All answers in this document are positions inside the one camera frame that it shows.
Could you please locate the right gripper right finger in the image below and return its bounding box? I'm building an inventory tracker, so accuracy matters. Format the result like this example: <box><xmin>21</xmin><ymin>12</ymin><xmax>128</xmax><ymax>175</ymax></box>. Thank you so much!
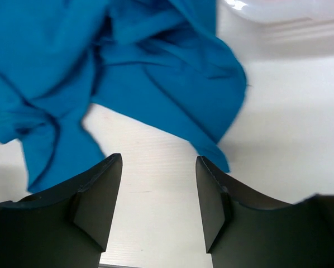
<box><xmin>195</xmin><ymin>156</ymin><xmax>334</xmax><ymax>267</ymax></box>

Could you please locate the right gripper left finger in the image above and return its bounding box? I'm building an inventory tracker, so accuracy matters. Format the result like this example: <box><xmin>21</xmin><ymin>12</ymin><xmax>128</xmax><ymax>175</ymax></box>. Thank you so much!
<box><xmin>0</xmin><ymin>154</ymin><xmax>122</xmax><ymax>267</ymax></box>

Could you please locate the blue polo t-shirt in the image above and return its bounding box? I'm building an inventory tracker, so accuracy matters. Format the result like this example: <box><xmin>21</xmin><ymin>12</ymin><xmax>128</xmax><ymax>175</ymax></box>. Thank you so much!
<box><xmin>0</xmin><ymin>1</ymin><xmax>247</xmax><ymax>193</ymax></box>

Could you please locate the white plastic laundry basket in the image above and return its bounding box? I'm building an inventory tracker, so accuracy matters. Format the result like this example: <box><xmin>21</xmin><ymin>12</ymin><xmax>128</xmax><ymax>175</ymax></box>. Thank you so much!
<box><xmin>218</xmin><ymin>1</ymin><xmax>334</xmax><ymax>59</ymax></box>

